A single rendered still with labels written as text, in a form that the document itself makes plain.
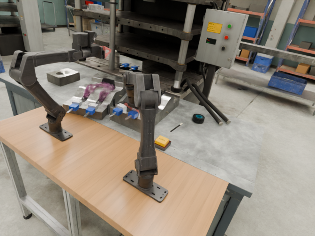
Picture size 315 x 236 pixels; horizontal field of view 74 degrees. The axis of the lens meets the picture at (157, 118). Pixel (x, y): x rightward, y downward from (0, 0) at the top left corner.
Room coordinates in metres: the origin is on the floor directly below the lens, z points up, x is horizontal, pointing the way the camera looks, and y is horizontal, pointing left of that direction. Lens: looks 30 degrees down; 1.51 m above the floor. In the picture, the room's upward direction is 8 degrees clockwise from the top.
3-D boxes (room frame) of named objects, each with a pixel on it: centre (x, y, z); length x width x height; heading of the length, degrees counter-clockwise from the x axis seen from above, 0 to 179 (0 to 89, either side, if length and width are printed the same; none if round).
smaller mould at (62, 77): (1.59, 0.82, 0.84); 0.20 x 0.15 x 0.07; 155
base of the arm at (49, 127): (0.90, 0.54, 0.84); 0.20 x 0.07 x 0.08; 62
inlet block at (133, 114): (1.01, 0.14, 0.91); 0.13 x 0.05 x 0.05; 156
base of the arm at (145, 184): (0.62, 0.01, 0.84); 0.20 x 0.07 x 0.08; 62
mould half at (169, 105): (1.28, 0.08, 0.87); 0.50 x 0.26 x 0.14; 155
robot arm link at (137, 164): (0.63, 0.02, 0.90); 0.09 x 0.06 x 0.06; 112
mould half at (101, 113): (1.35, 0.44, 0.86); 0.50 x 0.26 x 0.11; 173
